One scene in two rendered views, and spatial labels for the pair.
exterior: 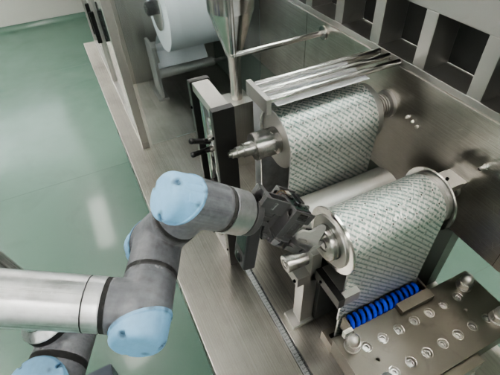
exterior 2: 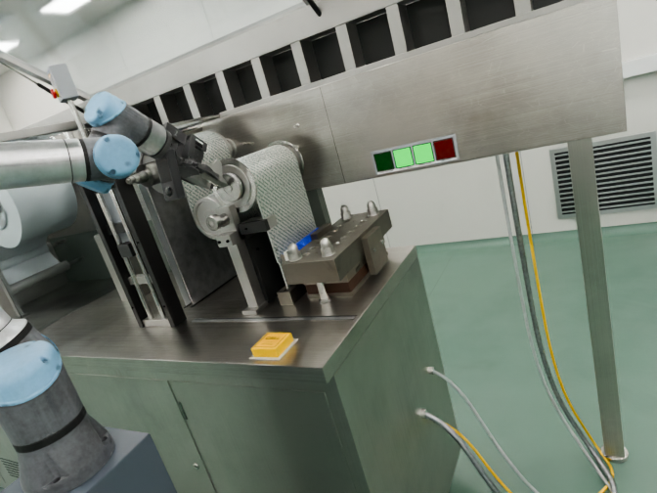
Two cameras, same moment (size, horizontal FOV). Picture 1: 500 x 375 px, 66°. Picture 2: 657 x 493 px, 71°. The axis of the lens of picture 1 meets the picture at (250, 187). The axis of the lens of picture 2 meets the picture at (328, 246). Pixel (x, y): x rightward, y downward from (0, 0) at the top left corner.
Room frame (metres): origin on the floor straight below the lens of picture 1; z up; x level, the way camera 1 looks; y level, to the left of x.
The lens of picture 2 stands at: (-0.64, 0.38, 1.38)
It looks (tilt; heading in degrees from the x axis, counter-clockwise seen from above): 16 degrees down; 325
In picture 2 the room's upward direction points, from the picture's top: 16 degrees counter-clockwise
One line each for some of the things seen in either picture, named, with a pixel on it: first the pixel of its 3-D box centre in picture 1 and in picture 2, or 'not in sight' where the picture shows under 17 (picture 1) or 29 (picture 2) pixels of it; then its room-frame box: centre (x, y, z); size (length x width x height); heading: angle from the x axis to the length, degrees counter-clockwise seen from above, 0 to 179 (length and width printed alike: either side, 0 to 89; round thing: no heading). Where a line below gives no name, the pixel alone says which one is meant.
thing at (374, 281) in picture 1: (385, 277); (289, 217); (0.47, -0.29, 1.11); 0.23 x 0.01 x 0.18; 114
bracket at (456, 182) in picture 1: (448, 180); not in sight; (0.60, -0.43, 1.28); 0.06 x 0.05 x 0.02; 114
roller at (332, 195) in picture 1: (343, 206); (237, 204); (0.64, -0.23, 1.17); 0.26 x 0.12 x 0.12; 114
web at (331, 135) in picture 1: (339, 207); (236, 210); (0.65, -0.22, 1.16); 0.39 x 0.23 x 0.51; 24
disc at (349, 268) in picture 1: (331, 239); (233, 186); (0.48, -0.16, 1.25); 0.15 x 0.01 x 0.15; 24
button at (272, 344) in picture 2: not in sight; (272, 344); (0.24, -0.01, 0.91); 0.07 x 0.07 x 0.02; 24
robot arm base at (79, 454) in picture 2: not in sight; (60, 444); (0.27, 0.42, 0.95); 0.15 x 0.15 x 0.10
